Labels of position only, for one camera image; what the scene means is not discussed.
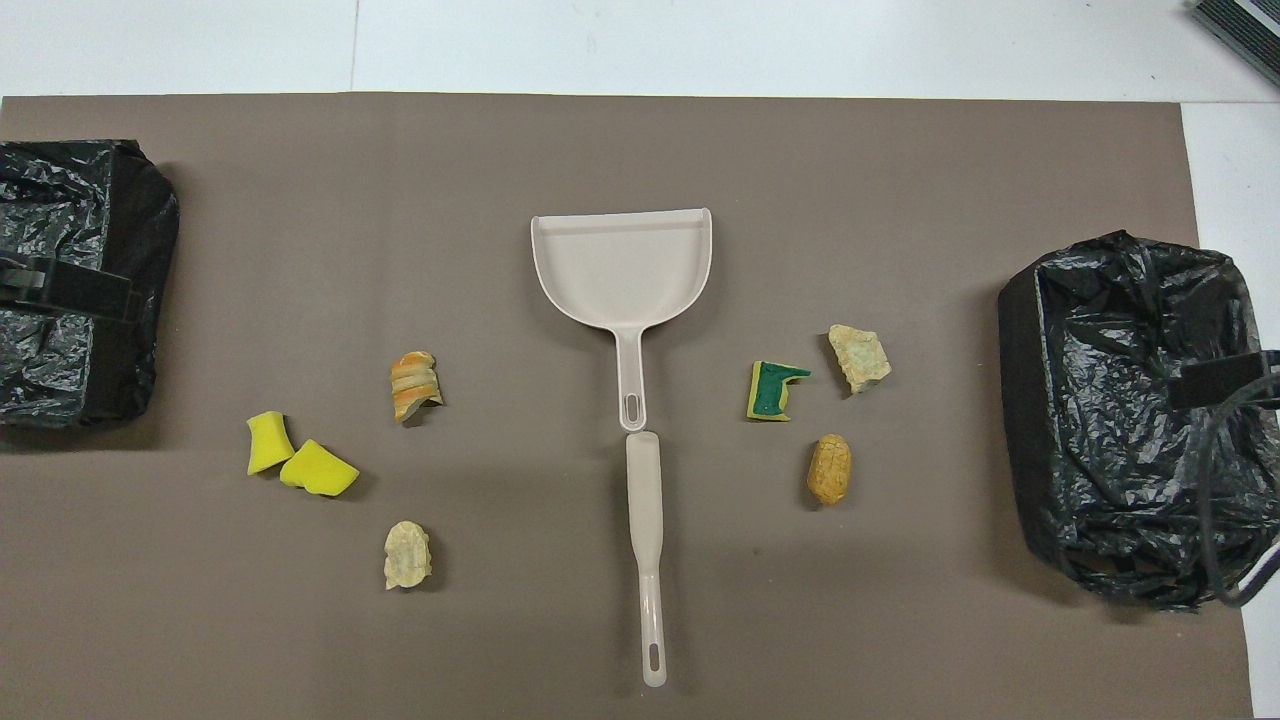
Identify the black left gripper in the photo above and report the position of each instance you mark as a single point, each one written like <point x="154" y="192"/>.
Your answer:
<point x="15" y="280"/>

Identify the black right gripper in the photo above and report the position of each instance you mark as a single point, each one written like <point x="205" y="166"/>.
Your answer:
<point x="1275" y="372"/>

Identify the small yellow sponge piece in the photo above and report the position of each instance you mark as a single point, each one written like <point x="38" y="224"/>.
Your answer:
<point x="265" y="445"/>

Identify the large yellow sponge piece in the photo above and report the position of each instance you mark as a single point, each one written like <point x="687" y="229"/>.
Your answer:
<point x="320" y="470"/>

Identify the orange striped croissant piece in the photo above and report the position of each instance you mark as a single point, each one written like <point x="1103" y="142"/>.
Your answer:
<point x="413" y="385"/>

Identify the pale yellow rough foam chunk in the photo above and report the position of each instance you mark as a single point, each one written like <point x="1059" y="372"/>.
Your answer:
<point x="860" y="358"/>

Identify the orange brown bread loaf piece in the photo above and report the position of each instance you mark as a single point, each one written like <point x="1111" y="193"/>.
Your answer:
<point x="830" y="470"/>

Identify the pale beige ridged foam piece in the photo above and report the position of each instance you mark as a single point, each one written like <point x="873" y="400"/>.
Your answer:
<point x="407" y="555"/>

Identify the green and yellow sponge piece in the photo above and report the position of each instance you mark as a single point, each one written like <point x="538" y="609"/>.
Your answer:
<point x="770" y="395"/>

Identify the beige plastic dustpan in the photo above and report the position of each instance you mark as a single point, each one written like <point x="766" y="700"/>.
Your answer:
<point x="620" y="270"/>

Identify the beige hand brush black bristles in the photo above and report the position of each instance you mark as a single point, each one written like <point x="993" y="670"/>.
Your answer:
<point x="645" y="490"/>

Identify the black bag lined bin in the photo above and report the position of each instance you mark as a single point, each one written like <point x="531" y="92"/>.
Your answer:
<point x="1120" y="400"/>
<point x="90" y="200"/>

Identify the grey ribbed device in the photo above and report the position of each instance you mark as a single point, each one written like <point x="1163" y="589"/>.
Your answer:
<point x="1240" y="25"/>

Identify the brown table mat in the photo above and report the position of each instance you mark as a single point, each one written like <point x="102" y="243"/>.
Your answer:
<point x="640" y="150"/>

